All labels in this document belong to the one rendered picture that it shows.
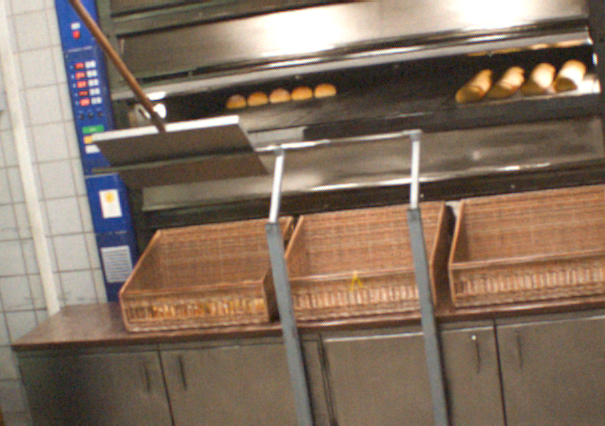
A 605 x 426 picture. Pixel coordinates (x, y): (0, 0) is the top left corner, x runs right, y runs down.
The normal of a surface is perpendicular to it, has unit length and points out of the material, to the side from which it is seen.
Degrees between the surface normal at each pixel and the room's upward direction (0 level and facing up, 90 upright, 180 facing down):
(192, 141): 139
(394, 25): 70
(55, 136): 90
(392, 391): 89
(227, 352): 91
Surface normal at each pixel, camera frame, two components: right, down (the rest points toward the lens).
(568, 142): -0.29, -0.12
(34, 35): -0.26, 0.22
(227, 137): -0.05, 0.88
